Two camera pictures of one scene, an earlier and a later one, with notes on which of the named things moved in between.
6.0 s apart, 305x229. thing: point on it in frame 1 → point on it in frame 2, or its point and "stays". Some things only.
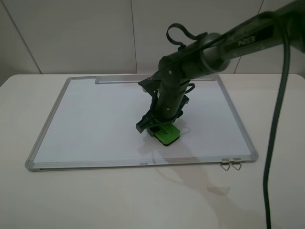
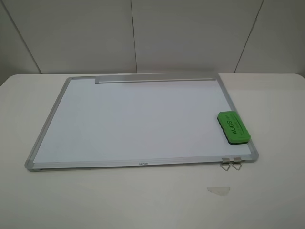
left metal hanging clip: [225, 161] stays
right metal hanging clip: [237, 161] stays
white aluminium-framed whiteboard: [93, 124] stays
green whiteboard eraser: [168, 134] → [233, 127]
